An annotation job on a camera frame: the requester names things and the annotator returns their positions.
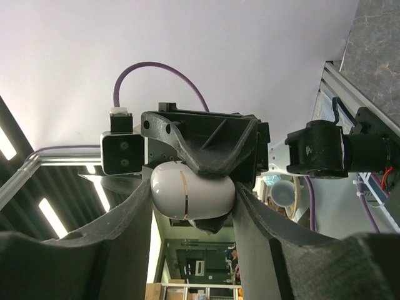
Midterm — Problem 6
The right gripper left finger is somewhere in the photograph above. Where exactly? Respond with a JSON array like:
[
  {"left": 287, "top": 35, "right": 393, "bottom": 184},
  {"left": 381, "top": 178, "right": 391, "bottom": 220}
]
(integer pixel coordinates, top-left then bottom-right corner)
[{"left": 1, "top": 180, "right": 153, "bottom": 299}]

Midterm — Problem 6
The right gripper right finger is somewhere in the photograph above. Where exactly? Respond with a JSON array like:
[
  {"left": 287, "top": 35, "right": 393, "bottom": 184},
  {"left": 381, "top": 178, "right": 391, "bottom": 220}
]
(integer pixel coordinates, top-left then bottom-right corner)
[{"left": 232, "top": 182, "right": 399, "bottom": 299}]

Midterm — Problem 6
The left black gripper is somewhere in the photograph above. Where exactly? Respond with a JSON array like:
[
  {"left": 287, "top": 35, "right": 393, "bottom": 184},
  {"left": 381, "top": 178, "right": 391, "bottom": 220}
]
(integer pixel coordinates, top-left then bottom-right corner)
[{"left": 140, "top": 102, "right": 271, "bottom": 235}]

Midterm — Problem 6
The white earbud charging case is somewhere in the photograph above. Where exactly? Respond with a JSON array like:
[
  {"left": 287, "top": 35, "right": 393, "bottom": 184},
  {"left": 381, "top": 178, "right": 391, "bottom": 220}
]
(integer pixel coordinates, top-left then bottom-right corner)
[{"left": 151, "top": 161, "right": 235, "bottom": 221}]

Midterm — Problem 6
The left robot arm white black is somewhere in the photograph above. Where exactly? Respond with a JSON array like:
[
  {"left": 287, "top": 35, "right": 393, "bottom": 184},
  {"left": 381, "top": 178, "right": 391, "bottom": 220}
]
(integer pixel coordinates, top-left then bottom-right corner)
[{"left": 141, "top": 103, "right": 399, "bottom": 234}]

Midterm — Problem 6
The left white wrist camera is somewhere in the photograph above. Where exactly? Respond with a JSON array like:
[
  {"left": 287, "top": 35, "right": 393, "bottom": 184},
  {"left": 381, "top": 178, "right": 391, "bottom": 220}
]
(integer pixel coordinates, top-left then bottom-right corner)
[{"left": 100, "top": 107, "right": 144, "bottom": 176}]

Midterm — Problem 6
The aluminium frame rail left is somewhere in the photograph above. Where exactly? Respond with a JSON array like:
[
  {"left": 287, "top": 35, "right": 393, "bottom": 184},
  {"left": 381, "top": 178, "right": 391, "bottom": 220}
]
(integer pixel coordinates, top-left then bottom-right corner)
[{"left": 319, "top": 61, "right": 399, "bottom": 135}]

